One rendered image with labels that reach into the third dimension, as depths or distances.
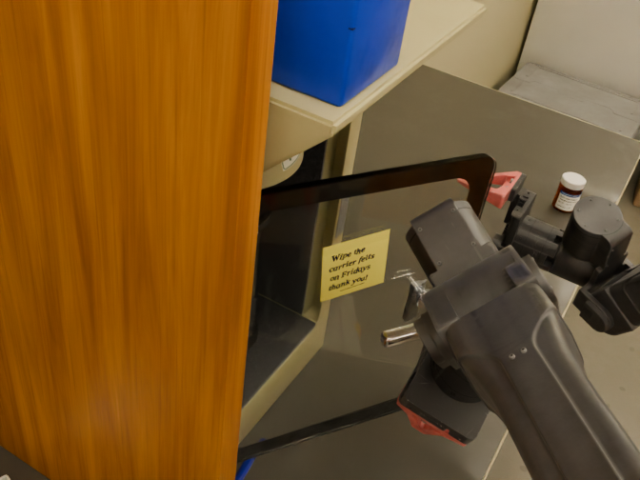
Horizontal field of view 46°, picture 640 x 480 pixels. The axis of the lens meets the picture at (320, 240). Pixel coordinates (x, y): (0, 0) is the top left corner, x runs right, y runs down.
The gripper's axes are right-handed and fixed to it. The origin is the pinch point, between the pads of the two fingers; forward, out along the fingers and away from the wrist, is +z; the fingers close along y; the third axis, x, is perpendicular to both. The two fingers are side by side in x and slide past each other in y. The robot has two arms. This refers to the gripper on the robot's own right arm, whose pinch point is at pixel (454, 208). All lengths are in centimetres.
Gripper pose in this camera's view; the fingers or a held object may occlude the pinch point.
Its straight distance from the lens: 102.7
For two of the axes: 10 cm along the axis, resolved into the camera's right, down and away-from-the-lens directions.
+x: -5.0, 5.1, -7.0
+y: 1.2, -7.6, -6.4
